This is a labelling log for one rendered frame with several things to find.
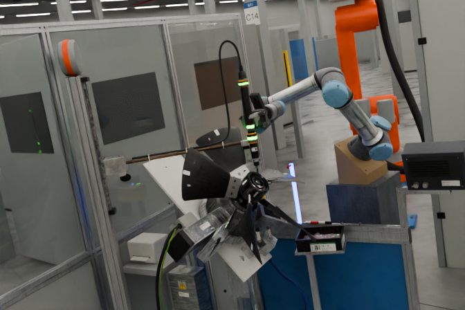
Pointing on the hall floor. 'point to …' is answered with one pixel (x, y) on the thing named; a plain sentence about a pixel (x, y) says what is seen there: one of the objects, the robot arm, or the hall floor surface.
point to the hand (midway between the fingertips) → (245, 116)
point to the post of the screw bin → (313, 282)
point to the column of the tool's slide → (98, 196)
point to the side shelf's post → (168, 292)
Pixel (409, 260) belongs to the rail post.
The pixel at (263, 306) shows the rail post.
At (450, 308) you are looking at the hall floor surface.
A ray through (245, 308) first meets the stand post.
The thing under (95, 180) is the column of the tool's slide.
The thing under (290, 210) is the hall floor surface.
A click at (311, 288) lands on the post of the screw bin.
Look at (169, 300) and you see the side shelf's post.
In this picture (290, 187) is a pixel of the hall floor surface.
